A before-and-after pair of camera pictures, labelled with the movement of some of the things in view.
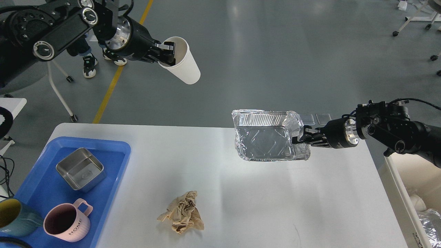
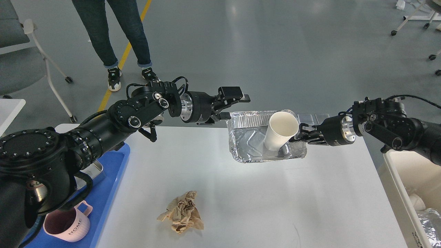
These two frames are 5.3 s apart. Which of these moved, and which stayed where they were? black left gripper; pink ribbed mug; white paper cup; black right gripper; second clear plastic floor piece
Moved: black left gripper; white paper cup
Stayed: black right gripper; pink ribbed mug; second clear plastic floor piece
